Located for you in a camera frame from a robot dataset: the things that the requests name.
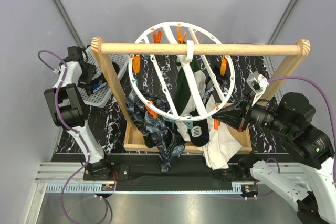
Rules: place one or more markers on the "wooden hanging rack frame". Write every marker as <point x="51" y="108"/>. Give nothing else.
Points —
<point x="133" y="141"/>

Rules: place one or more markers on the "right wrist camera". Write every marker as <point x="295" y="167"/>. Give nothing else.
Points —
<point x="258" y="83"/>

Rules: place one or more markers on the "orange clothes peg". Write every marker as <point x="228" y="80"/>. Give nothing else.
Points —
<point x="150" y="111"/>
<point x="216" y="121"/>

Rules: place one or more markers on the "white round clip hanger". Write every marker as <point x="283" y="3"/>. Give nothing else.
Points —
<point x="198" y="94"/>

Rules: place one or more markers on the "white plastic mesh basket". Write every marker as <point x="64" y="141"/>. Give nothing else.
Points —
<point x="98" y="91"/>

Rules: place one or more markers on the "white cloth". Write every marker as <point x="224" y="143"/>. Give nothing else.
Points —
<point x="221" y="146"/>

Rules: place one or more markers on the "black blue sock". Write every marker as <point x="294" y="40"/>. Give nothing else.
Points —
<point x="203" y="131"/>

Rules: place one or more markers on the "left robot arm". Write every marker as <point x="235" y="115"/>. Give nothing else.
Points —
<point x="69" y="111"/>

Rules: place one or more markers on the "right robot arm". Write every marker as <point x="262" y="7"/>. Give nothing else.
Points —
<point x="310" y="147"/>

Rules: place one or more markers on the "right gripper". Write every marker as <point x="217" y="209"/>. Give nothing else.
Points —
<point x="234" y="115"/>

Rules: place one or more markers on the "dark patterned garment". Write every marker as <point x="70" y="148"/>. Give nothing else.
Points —
<point x="156" y="132"/>

